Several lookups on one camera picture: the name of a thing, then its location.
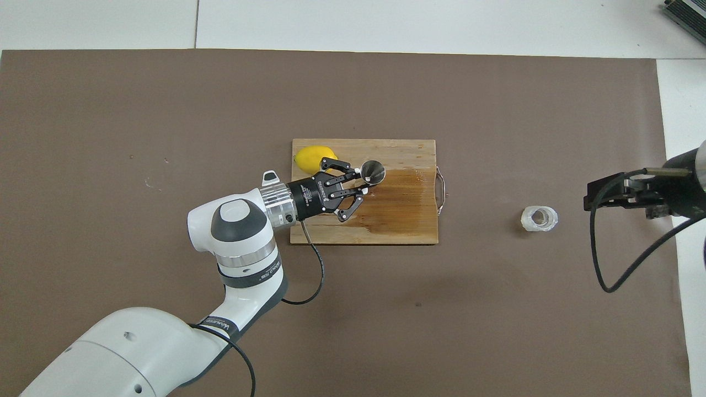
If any wooden cutting board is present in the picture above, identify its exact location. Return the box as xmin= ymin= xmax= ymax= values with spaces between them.
xmin=290 ymin=138 xmax=447 ymax=245

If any clear plastic cup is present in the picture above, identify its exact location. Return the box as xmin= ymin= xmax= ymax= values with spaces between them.
xmin=521 ymin=205 xmax=559 ymax=233

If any steel double jigger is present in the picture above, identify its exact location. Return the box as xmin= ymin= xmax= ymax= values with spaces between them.
xmin=359 ymin=160 xmax=387 ymax=188

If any brown paper table mat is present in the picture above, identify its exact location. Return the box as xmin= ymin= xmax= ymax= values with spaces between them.
xmin=0 ymin=49 xmax=693 ymax=397

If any yellow lemon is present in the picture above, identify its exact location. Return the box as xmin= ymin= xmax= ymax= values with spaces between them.
xmin=293 ymin=145 xmax=338 ymax=173

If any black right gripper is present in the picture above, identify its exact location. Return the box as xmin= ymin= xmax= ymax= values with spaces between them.
xmin=585 ymin=149 xmax=706 ymax=218

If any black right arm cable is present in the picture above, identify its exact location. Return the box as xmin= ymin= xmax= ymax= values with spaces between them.
xmin=589 ymin=168 xmax=706 ymax=293

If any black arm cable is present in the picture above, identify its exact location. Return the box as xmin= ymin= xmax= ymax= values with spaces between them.
xmin=589 ymin=168 xmax=706 ymax=293
xmin=190 ymin=221 xmax=326 ymax=397

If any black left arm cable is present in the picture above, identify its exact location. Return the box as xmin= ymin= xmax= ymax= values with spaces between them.
xmin=190 ymin=221 xmax=326 ymax=397

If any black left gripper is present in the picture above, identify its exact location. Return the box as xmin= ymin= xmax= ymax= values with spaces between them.
xmin=287 ymin=158 xmax=367 ymax=222

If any black ribbed device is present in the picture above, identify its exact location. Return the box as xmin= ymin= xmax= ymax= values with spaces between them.
xmin=662 ymin=0 xmax=706 ymax=31

